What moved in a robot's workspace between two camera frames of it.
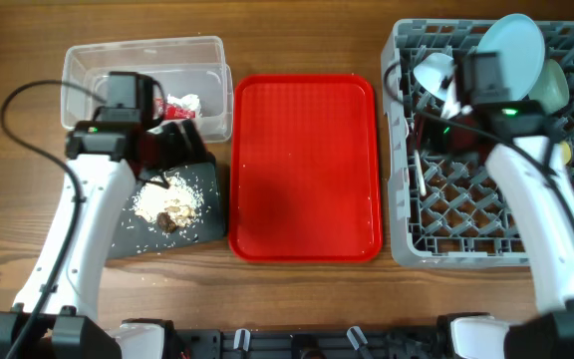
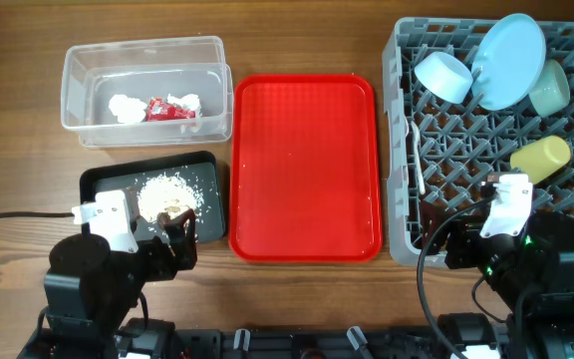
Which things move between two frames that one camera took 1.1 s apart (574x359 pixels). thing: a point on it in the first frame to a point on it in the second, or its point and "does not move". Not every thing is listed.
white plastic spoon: [408, 129] to [416, 133]
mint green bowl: [551, 90] does not move
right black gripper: [433, 138] to [452, 245]
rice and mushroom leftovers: [174, 207] does not move
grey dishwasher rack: [446, 202] does not move
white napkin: [190, 101] does not move
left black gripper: [179, 152] to [183, 242]
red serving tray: [304, 179] does not move
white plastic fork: [420, 174] does not move
